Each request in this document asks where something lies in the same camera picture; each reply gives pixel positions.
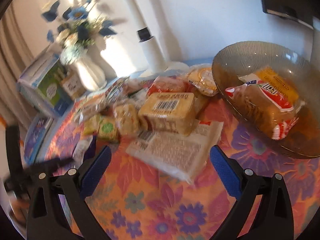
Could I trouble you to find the green yellow snack packet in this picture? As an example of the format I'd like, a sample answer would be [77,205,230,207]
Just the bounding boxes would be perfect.
[82,114,119,142]

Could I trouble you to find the large white noodle packet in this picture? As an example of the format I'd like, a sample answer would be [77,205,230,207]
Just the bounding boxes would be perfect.
[126,121,223,184]

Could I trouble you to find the red white bread packet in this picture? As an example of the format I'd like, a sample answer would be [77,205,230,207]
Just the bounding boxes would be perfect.
[225,66,305,140]

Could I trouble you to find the puffed rice snack packet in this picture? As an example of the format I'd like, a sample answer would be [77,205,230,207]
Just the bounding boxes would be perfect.
[114,103,140,136]

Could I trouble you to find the yellow barcode cake packet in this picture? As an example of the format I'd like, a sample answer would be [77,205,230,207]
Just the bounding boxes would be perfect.
[138,92,196,136]

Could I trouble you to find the round yellow pastry packet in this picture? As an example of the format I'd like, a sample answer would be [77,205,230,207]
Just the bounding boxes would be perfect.
[187,64,218,97]

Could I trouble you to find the red snack packet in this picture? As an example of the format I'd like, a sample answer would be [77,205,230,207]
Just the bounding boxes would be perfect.
[147,76,189,96]

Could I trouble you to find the purple blue packet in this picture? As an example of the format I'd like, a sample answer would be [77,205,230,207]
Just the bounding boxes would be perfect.
[24,114,54,165]

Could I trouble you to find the green blue tissue box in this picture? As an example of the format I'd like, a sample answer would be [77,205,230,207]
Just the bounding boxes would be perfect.
[17,51,73,119]

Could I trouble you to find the small toothpick holder box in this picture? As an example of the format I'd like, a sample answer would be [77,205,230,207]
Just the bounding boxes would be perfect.
[60,72,86,101]

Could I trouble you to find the ribbed glass bowl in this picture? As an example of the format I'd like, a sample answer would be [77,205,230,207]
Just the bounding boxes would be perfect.
[212,41,319,158]

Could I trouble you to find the white ribbed vase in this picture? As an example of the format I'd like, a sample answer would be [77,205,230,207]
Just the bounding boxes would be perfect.
[73,54,107,92]

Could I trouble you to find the beige curtain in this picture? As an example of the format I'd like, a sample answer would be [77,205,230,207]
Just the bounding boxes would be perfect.
[1,5,38,138]

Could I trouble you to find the blue white artificial flowers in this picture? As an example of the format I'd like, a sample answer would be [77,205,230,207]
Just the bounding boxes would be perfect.
[41,0,117,65]

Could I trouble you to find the white floor lamp pole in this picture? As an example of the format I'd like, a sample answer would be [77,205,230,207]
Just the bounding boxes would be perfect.
[124,0,167,74]

